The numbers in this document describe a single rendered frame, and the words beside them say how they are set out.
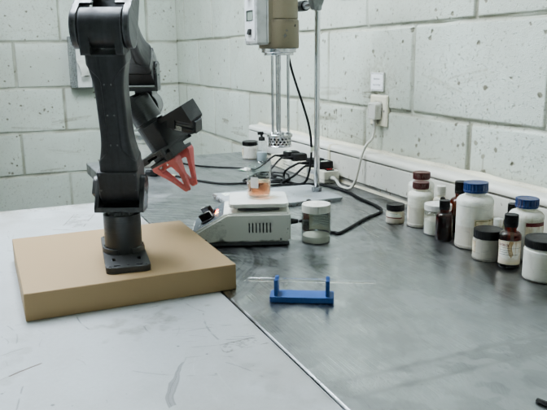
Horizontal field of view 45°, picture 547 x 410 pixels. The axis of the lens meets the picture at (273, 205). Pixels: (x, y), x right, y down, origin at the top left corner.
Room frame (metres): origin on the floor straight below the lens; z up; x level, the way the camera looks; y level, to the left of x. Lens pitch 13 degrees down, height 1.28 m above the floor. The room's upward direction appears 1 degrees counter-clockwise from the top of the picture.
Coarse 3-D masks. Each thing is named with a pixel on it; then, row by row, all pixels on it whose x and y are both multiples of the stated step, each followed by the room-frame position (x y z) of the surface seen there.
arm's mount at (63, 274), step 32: (160, 224) 1.30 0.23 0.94; (32, 256) 1.09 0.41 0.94; (64, 256) 1.09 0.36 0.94; (96, 256) 1.09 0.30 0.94; (160, 256) 1.08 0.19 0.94; (192, 256) 1.08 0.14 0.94; (224, 256) 1.08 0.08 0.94; (32, 288) 0.93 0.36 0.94; (64, 288) 0.93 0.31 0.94; (96, 288) 0.95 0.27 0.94; (128, 288) 0.96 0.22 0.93; (160, 288) 0.98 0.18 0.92; (192, 288) 1.01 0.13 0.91; (224, 288) 1.03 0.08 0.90; (32, 320) 0.91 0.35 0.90
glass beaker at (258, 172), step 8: (248, 168) 1.33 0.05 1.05; (256, 168) 1.32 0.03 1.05; (264, 168) 1.32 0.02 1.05; (248, 176) 1.33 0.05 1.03; (256, 176) 1.32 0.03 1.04; (264, 176) 1.32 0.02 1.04; (248, 184) 1.33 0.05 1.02; (256, 184) 1.32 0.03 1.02; (264, 184) 1.32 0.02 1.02; (248, 192) 1.33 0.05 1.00; (256, 192) 1.32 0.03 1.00; (264, 192) 1.32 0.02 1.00
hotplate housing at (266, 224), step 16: (224, 208) 1.34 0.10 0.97; (240, 208) 1.30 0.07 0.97; (256, 208) 1.30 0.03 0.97; (272, 208) 1.30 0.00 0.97; (288, 208) 1.33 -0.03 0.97; (208, 224) 1.28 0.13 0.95; (224, 224) 1.27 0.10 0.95; (240, 224) 1.28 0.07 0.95; (256, 224) 1.28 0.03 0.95; (272, 224) 1.28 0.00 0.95; (288, 224) 1.28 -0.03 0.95; (208, 240) 1.27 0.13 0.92; (224, 240) 1.27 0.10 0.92; (240, 240) 1.28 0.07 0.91; (256, 240) 1.28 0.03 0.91; (272, 240) 1.28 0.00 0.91; (288, 240) 1.29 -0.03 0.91
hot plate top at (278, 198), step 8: (240, 192) 1.40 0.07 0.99; (272, 192) 1.39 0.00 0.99; (280, 192) 1.39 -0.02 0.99; (232, 200) 1.31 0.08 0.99; (240, 200) 1.31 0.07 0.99; (248, 200) 1.31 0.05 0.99; (256, 200) 1.31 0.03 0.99; (264, 200) 1.31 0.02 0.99; (272, 200) 1.31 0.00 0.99; (280, 200) 1.31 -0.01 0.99
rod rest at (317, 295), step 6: (276, 276) 0.99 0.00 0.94; (276, 282) 0.97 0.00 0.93; (276, 288) 0.97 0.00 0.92; (270, 294) 0.98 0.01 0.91; (276, 294) 0.97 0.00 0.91; (282, 294) 0.98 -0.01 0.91; (288, 294) 0.98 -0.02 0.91; (294, 294) 0.98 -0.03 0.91; (300, 294) 0.98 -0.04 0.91; (306, 294) 0.98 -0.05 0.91; (312, 294) 0.98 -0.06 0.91; (318, 294) 0.98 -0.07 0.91; (324, 294) 0.98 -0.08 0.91; (330, 294) 0.98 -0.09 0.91; (270, 300) 0.97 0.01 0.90; (276, 300) 0.97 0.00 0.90; (282, 300) 0.97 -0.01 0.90; (288, 300) 0.97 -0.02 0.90; (294, 300) 0.97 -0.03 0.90; (300, 300) 0.97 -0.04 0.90; (306, 300) 0.97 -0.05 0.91; (312, 300) 0.96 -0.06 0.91; (318, 300) 0.96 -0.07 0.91; (324, 300) 0.96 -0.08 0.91; (330, 300) 0.96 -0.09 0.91
